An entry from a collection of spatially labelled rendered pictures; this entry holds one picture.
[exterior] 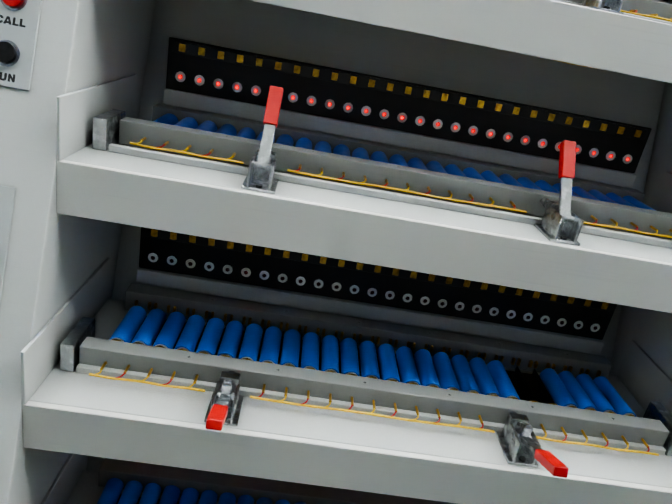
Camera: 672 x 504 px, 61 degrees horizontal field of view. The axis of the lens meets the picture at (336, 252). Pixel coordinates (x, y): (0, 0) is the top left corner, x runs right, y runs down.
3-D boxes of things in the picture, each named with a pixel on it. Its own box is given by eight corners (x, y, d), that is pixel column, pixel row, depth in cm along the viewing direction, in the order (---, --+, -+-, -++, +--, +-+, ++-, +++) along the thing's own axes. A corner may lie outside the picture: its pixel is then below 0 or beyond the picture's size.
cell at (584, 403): (554, 373, 63) (579, 410, 57) (571, 368, 63) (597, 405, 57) (557, 386, 64) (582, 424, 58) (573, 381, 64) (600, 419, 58)
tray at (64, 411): (697, 535, 53) (743, 455, 49) (23, 448, 48) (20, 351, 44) (601, 400, 71) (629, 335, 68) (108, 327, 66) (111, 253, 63)
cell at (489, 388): (482, 372, 63) (498, 409, 57) (466, 369, 63) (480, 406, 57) (486, 358, 62) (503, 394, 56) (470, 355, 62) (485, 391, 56)
